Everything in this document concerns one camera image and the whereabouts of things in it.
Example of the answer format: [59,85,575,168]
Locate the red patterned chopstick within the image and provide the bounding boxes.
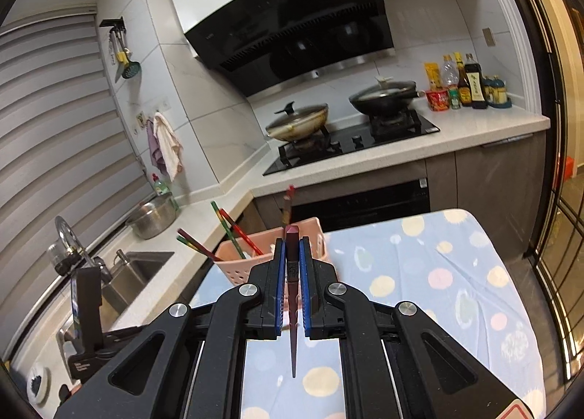
[282,185,296,228]

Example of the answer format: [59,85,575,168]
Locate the glass door with grid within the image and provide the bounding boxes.
[484,0,584,401]

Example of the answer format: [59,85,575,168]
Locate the white round object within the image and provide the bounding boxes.
[26,365,52,405]

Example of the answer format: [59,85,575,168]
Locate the green dish soap bottle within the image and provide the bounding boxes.
[153,175,181,212]

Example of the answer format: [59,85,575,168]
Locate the grey base cabinet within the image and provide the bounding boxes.
[426,131,548,260]

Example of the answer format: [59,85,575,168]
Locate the steel sink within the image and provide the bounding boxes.
[55,250,175,356]

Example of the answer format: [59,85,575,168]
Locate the black range hood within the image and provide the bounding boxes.
[182,0,395,98]

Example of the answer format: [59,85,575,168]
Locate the dark red chopstick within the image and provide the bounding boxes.
[176,228,224,262]

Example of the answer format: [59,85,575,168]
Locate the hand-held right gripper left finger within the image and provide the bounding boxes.
[55,239,287,419]

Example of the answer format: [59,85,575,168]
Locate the yellow packet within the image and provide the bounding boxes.
[424,63,442,92]

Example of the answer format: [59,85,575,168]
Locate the brown sauce bottle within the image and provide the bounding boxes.
[454,52,473,107]

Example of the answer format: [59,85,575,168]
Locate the steel faucet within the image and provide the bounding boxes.
[55,216,112,285]

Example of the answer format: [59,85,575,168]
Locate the black built-in oven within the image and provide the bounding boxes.
[255,177,431,232]

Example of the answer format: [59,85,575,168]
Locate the blue seasoning jar set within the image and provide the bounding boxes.
[484,76,514,108]

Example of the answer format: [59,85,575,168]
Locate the green yellow chopstick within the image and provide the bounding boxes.
[210,201,247,260]

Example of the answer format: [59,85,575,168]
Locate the white towel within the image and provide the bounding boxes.
[153,112,184,181]

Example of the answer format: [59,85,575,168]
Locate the black gas stove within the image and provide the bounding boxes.
[262,109,441,177]

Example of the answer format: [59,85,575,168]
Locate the grey window blinds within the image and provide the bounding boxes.
[0,5,158,333]

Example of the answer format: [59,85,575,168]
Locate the pink perforated utensil basket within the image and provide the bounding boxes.
[214,217,330,294]

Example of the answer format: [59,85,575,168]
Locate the maroon chopstick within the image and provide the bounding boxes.
[284,225,301,378]

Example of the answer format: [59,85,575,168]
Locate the glass wok lid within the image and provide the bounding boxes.
[353,76,418,100]

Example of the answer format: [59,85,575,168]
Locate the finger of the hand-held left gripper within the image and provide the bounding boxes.
[104,325,159,349]

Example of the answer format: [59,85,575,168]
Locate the black wok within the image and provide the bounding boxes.
[349,83,426,117]

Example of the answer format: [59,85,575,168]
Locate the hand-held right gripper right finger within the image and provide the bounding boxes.
[299,237,534,419]

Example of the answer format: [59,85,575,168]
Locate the yellow handled kitchen tool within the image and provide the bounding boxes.
[108,30,131,83]

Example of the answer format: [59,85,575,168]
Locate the clear plastic bottle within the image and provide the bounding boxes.
[440,56,459,88]

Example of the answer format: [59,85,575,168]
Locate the blue printed tablecloth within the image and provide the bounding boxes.
[189,208,548,419]

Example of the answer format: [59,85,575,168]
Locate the glass pan lid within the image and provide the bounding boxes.
[269,102,328,127]

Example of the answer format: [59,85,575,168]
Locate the steel pot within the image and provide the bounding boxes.
[124,197,178,240]

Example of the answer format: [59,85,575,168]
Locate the dark soy sauce bottle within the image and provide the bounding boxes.
[464,54,489,109]

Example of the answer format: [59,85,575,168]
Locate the purple towel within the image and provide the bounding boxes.
[146,120,169,175]

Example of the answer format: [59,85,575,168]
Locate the beige frying pan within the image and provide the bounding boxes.
[265,106,330,142]

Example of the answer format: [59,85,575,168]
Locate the bright red chopstick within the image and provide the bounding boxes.
[220,210,264,258]

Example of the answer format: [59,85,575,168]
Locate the red instant noodle cup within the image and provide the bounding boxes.
[426,89,450,111]

